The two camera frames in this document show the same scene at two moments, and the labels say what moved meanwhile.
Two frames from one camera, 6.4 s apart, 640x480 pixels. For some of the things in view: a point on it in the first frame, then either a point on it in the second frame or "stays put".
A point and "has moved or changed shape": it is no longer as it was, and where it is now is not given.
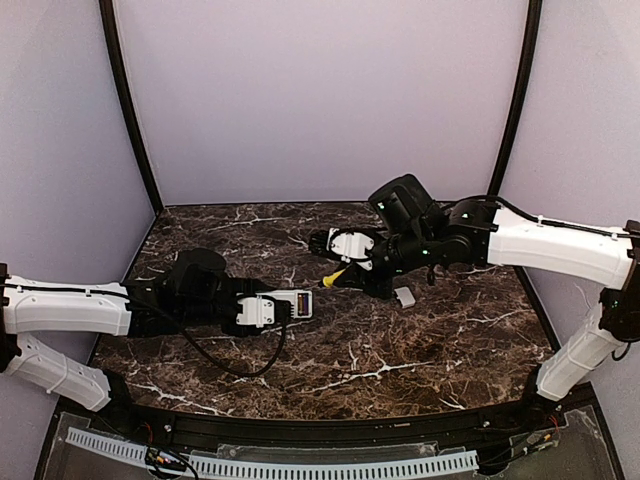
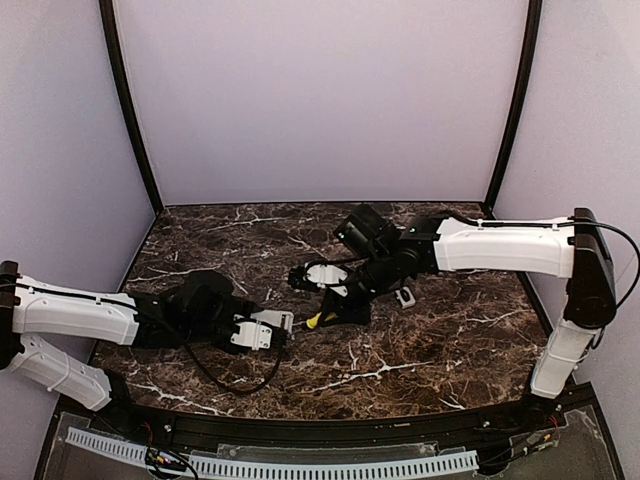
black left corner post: (107, 13) stays put
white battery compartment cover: (405, 296) stays put
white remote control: (302, 307) has moved or changed shape
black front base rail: (189, 429) stays put
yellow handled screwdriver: (328, 280) has moved or changed shape
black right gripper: (368, 279) → (347, 298)
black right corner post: (530, 61) stays put
